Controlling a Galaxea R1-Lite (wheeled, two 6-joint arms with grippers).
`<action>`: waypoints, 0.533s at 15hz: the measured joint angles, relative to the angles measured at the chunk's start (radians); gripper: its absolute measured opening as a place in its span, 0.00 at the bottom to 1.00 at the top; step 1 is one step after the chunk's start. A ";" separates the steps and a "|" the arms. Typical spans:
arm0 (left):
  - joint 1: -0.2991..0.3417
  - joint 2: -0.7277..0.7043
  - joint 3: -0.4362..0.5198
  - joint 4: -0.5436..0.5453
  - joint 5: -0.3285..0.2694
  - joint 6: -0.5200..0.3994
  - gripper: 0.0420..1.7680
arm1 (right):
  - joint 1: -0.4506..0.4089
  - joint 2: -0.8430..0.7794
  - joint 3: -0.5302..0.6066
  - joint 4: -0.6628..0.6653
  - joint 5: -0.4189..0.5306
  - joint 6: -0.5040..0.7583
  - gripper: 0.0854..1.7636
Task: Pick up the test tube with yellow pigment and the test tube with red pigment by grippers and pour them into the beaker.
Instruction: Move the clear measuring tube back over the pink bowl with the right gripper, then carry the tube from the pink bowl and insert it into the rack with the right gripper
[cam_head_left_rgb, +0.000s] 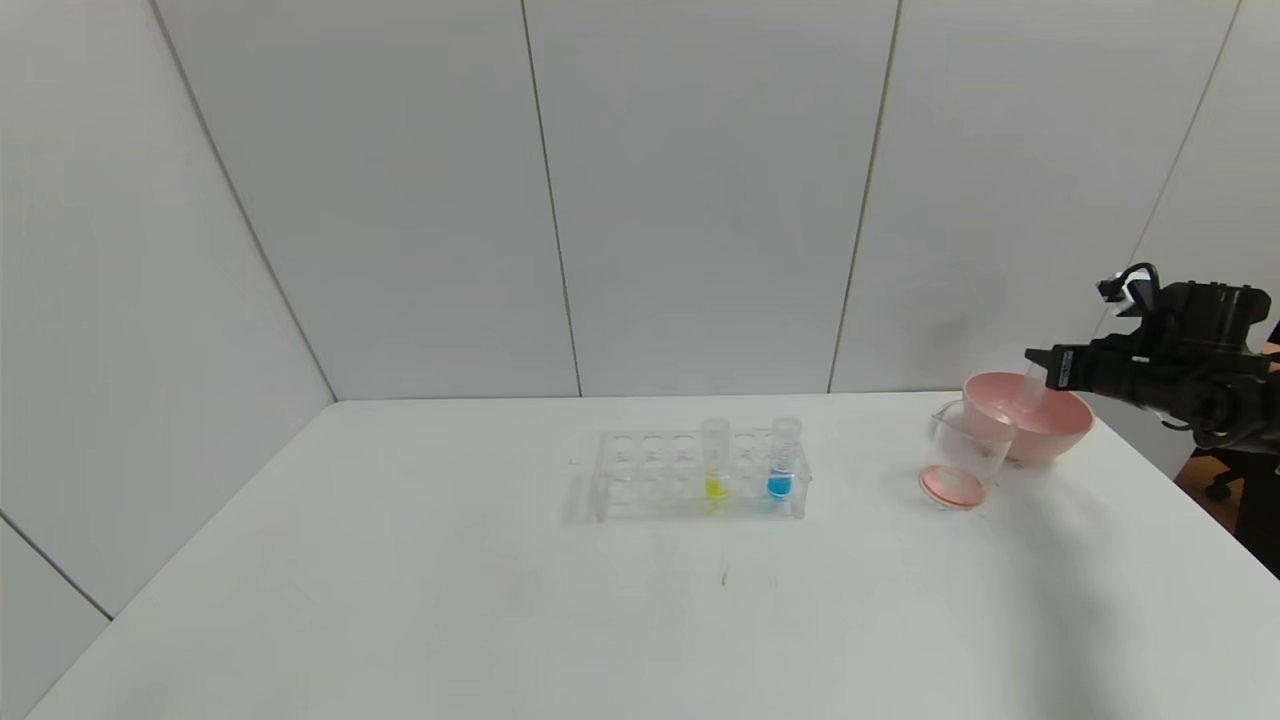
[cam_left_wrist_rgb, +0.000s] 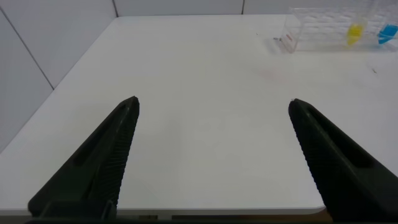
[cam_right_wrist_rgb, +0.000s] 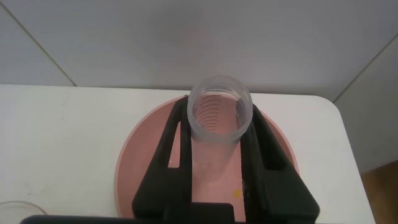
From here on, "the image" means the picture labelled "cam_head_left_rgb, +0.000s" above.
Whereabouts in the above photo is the clear acrylic test tube rack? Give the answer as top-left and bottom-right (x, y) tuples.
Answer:
(592, 428), (809, 523)

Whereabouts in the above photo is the test tube with yellow pigment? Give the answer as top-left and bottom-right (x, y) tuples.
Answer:
(701, 418), (731, 503)

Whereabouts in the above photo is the test tube with blue pigment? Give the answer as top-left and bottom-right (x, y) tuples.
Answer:
(768, 416), (803, 501)

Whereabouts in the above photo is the clear glass beaker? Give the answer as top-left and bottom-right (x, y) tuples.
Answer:
(918, 400), (1016, 511)

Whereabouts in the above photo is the pink bowl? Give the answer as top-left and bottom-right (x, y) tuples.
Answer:
(962, 372), (1094, 466)

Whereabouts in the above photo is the black office chair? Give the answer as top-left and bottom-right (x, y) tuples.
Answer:
(1198, 445), (1280, 583)

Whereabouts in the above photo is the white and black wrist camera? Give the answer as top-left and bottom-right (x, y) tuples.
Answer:
(1097, 274), (1162, 319)

